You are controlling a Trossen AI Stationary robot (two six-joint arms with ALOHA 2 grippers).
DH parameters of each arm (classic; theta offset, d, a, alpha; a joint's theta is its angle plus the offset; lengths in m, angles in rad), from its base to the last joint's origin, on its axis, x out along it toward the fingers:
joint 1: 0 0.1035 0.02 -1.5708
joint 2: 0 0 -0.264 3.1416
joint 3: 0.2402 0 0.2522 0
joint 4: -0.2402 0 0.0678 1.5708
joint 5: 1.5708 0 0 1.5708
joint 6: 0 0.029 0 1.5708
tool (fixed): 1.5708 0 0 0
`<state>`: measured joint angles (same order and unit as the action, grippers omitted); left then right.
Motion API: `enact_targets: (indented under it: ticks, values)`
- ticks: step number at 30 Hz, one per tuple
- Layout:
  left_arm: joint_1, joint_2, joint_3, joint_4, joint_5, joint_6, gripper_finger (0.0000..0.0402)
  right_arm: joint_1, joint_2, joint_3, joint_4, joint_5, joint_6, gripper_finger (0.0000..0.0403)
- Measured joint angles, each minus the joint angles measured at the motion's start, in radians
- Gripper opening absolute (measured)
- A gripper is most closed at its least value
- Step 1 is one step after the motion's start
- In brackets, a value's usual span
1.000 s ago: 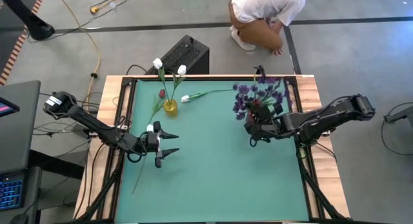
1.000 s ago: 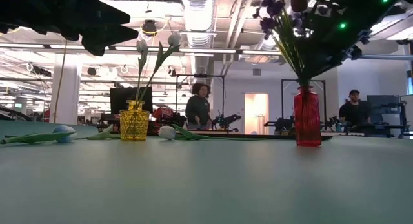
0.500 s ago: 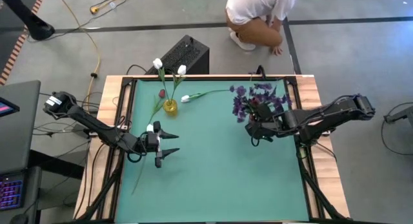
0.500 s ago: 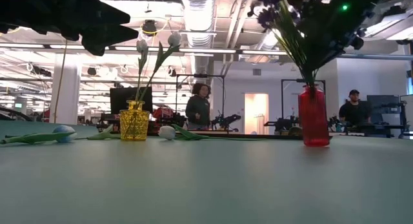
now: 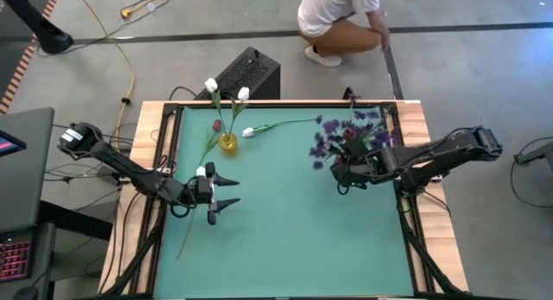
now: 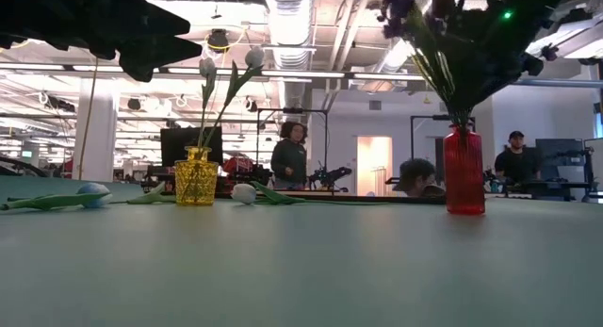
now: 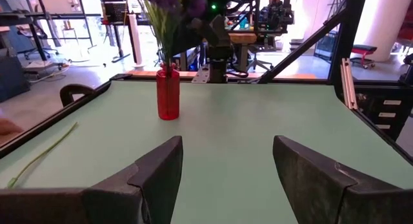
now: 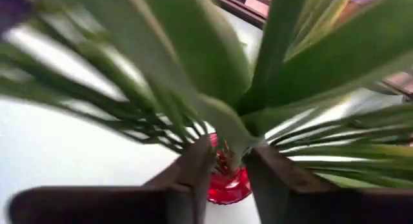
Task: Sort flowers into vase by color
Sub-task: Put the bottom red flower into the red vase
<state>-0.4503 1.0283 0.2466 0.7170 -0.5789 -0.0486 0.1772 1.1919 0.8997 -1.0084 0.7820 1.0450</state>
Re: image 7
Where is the black metal desk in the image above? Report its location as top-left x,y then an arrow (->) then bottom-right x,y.
0,0 -> 97,57

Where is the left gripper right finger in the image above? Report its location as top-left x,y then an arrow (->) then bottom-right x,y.
272,135 -> 413,224

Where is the black office chair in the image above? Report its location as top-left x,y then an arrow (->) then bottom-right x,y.
247,45 -> 275,72
15,23 -> 61,61

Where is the purple artificial flower bunch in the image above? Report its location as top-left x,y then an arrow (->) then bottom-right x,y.
130,0 -> 209,70

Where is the red glass vase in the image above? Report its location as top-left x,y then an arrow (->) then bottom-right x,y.
156,63 -> 181,121

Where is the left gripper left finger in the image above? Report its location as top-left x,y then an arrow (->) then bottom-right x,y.
0,136 -> 184,224

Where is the teal table mat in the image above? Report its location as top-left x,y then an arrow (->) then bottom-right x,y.
0,80 -> 413,224

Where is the dark blue bin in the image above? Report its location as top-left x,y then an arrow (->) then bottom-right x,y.
0,48 -> 32,103

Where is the silver aluminium extrusion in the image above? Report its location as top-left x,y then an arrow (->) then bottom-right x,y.
340,57 -> 359,110

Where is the wooden top desk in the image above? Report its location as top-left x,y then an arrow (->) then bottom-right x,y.
227,32 -> 259,73

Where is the red padded stool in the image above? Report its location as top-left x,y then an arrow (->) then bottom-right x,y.
350,44 -> 378,70

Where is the black perforated panel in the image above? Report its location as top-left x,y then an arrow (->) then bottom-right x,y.
102,0 -> 129,24

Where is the white building column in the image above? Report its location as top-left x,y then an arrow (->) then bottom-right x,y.
354,0 -> 413,63

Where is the white artificial tulip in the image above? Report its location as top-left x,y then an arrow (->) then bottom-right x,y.
6,121 -> 79,190

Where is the black drawer cabinet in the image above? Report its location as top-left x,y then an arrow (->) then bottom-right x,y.
353,87 -> 413,143

